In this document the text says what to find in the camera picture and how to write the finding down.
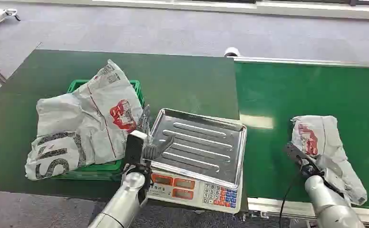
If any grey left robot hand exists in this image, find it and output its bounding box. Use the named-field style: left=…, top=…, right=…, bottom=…
left=138, top=105, right=176, bottom=162

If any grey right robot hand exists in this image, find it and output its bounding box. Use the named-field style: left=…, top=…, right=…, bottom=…
left=283, top=142, right=324, bottom=179

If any small grey parcel red print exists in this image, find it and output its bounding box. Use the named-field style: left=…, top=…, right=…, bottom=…
left=291, top=114, right=368, bottom=206

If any steel scale tray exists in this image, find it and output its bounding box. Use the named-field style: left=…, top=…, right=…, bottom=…
left=146, top=108, right=248, bottom=190

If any green plastic crate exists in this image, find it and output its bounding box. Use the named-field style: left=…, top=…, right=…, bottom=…
left=52, top=79, right=146, bottom=181

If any white electronic scale with keypad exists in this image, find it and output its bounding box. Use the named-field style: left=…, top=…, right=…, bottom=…
left=146, top=168, right=244, bottom=215

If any large grey parcel red print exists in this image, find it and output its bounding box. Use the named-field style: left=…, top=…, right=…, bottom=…
left=72, top=59, right=145, bottom=165

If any green conveyor belt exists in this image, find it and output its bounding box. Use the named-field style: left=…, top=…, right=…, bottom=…
left=233, top=56, right=369, bottom=228

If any grey parcel black lettering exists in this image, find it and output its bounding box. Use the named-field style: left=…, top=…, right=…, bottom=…
left=24, top=93, right=92, bottom=181

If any white conveyor roller end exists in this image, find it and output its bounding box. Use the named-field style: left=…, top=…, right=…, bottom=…
left=223, top=47, right=242, bottom=58

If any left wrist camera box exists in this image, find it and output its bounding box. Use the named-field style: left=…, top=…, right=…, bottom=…
left=125, top=130, right=148, bottom=166

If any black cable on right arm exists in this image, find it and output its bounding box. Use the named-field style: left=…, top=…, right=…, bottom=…
left=279, top=174, right=300, bottom=228

